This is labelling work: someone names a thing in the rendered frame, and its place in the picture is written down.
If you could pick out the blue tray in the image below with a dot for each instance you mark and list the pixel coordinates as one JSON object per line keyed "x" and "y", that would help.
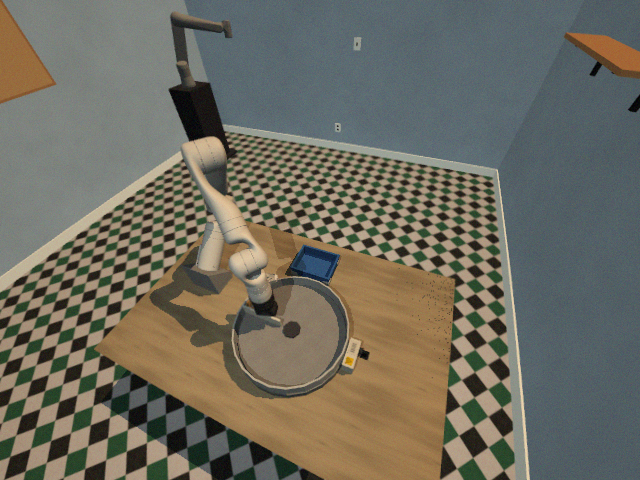
{"x": 315, "y": 263}

